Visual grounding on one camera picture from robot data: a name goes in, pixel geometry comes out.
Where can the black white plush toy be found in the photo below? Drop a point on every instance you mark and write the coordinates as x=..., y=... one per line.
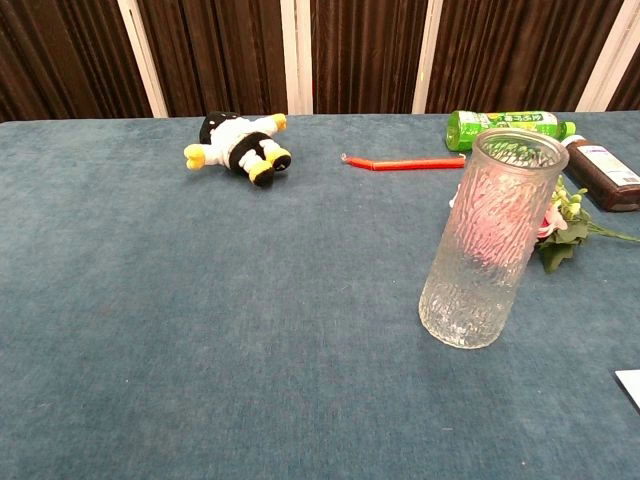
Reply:
x=235, y=140

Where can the white picture card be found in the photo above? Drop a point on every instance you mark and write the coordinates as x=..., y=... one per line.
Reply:
x=631, y=385

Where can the clear glass cup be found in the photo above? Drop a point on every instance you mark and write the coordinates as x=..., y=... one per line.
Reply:
x=480, y=280

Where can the dark brown curtain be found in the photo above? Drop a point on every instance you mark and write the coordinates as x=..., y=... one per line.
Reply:
x=225, y=50

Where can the pink white artificial flower bouquet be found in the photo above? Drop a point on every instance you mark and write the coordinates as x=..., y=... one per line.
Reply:
x=565, y=235

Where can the red bent straw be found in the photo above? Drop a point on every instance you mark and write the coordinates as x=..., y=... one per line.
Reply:
x=415, y=163

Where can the dark brown bottle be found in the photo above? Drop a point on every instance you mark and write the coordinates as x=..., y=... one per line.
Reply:
x=615, y=180

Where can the green plastic drink bottle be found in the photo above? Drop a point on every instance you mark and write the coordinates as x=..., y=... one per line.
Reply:
x=500, y=122

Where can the white frame post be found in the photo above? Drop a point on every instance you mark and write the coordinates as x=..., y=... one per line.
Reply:
x=429, y=55
x=607, y=55
x=296, y=55
x=142, y=55

